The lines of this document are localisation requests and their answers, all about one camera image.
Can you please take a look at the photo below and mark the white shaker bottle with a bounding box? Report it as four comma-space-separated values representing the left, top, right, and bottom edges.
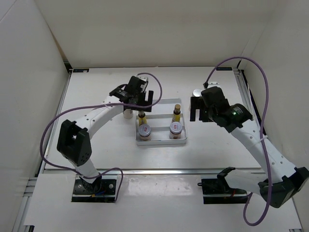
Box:
123, 109, 133, 119
189, 88, 202, 111

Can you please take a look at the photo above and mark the yellow small bottle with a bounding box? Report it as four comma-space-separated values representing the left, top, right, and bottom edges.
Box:
172, 104, 181, 122
138, 111, 147, 126

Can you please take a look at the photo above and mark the sauce jar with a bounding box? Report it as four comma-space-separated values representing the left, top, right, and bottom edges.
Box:
169, 121, 183, 139
138, 124, 152, 141

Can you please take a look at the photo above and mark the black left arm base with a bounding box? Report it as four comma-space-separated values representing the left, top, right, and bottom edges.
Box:
71, 174, 124, 203

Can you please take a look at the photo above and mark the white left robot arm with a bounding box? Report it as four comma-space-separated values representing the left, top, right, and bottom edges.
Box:
56, 76, 154, 193

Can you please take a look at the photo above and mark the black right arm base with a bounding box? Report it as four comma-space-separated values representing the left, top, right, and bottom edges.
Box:
197, 167, 248, 204

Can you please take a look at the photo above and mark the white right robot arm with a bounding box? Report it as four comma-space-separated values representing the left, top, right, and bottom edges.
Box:
190, 87, 309, 208

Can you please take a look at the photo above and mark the white divided tray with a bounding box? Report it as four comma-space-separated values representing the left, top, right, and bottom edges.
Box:
136, 98, 187, 146

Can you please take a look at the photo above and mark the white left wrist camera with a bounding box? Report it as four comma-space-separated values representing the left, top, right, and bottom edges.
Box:
137, 75, 149, 83

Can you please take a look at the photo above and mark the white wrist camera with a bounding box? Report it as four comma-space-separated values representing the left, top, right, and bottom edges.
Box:
137, 75, 149, 83
208, 82, 221, 88

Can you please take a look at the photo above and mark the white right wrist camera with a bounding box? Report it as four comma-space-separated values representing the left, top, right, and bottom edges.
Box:
208, 82, 221, 88

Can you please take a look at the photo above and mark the aluminium frame rail front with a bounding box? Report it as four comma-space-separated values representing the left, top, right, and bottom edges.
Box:
96, 169, 227, 176

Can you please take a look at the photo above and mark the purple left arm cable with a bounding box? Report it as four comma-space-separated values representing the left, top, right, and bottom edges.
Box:
40, 72, 162, 181

